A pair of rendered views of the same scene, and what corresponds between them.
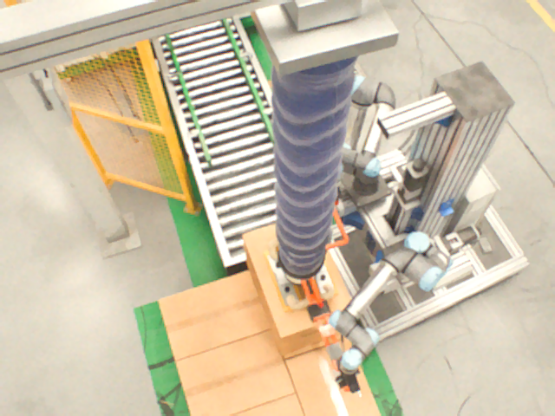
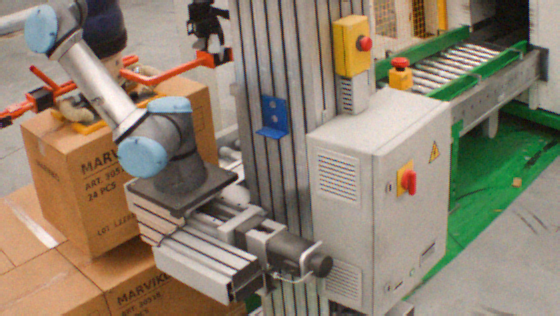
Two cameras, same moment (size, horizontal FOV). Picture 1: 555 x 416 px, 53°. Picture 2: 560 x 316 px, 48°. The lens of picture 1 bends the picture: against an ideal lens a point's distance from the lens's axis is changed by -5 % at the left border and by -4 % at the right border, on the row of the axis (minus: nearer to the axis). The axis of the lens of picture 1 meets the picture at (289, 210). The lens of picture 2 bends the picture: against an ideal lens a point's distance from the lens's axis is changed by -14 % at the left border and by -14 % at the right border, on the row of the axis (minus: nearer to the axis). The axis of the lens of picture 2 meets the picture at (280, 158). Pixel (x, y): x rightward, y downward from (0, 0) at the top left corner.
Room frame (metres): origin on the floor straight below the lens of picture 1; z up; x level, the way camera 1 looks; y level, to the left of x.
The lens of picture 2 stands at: (0.80, -2.28, 1.93)
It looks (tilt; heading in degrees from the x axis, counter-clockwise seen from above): 27 degrees down; 68
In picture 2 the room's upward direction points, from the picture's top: 6 degrees counter-clockwise
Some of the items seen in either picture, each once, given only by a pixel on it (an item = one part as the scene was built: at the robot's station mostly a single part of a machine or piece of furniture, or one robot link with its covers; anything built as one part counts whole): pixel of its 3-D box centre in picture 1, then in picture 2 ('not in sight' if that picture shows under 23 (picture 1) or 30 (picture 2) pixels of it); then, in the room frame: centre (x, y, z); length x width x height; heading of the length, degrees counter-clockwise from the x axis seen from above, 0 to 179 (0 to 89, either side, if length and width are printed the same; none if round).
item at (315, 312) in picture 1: (318, 310); (40, 99); (0.83, -0.14, 1.20); 0.10 x 0.08 x 0.06; 109
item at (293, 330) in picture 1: (297, 284); (117, 156); (1.08, -0.04, 0.87); 0.60 x 0.40 x 0.40; 20
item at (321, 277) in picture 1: (317, 266); (117, 106); (1.10, -0.14, 1.10); 0.34 x 0.10 x 0.05; 19
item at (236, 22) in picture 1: (268, 100); (446, 125); (2.63, 0.15, 0.50); 2.31 x 0.05 x 0.19; 20
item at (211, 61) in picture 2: not in sight; (214, 55); (1.44, -0.20, 1.20); 0.09 x 0.08 x 0.05; 109
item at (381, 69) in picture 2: (175, 78); (393, 59); (2.77, 0.83, 0.60); 1.60 x 0.10 x 0.09; 20
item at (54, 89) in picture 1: (57, 94); not in sight; (1.82, 1.17, 1.62); 0.20 x 0.05 x 0.30; 20
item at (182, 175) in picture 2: not in sight; (177, 162); (1.16, -0.63, 1.09); 0.15 x 0.15 x 0.10
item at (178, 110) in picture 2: (416, 246); (169, 123); (1.16, -0.64, 1.20); 0.13 x 0.12 x 0.14; 49
